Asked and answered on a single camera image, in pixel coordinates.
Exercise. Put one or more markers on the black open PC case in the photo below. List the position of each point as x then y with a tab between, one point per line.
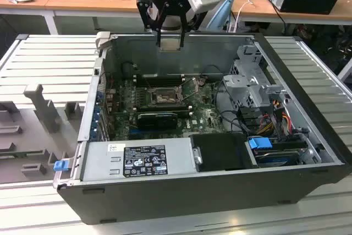
192	199

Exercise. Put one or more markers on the small silver CPU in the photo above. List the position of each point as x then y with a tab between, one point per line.
170	45

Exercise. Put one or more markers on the grey metal drive cage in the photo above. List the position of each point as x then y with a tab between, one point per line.
239	81

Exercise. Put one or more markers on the pale blue teach pendant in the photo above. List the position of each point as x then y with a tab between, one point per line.
221	15

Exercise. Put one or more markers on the blue expansion card clips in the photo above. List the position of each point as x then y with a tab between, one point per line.
96	116

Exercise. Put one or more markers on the blue case latch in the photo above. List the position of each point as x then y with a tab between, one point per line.
61	165

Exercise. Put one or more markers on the CPU socket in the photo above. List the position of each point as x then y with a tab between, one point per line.
165	98

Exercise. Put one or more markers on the grey parts rack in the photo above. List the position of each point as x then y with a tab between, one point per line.
33	136

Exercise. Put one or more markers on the green motherboard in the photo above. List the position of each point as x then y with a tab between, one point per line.
200	114

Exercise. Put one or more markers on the blue disk carrier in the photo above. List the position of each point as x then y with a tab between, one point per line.
259	148

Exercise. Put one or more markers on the small wrist camera with bracket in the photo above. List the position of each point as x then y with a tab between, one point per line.
143	12

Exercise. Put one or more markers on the black RAM sticks pair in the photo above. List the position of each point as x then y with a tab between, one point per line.
162	79

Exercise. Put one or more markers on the grey power supply with label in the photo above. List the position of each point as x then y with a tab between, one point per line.
96	163

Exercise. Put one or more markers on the black RAM slots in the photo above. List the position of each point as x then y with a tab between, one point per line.
162	107

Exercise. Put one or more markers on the black plastic shroud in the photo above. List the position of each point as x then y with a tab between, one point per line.
222	152

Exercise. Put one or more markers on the hard disk drive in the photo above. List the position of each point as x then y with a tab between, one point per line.
277	158

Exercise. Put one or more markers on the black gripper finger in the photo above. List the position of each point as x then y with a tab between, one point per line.
182	34
159	31

